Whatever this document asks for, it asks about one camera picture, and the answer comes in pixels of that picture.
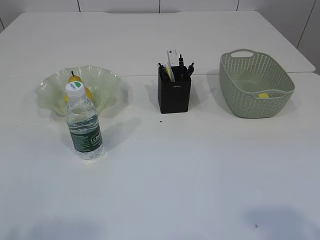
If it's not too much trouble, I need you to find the black pen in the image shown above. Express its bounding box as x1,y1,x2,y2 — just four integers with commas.
158,62,171,82
178,54,185,82
184,62,195,79

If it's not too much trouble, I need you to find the yellow utility knife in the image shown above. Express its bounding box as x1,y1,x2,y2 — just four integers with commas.
164,62,175,82

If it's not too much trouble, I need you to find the clear plastic ruler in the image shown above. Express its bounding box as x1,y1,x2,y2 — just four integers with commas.
167,49,179,67

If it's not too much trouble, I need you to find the clear plastic water bottle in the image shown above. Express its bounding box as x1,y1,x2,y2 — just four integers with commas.
65,81,103,161

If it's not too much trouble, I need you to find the yellow pear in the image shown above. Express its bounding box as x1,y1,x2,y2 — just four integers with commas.
64,71,93,104

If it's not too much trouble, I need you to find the yellow waste paper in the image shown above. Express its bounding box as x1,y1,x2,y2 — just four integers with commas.
257,93,270,99

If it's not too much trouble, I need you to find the black square pen holder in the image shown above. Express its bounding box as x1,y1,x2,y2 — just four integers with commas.
157,66,192,114

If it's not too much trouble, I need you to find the green wavy glass plate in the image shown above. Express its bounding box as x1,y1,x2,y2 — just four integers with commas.
35,65,121,116

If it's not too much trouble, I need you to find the green plastic woven basket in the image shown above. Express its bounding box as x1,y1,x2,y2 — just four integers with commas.
219,49,295,119

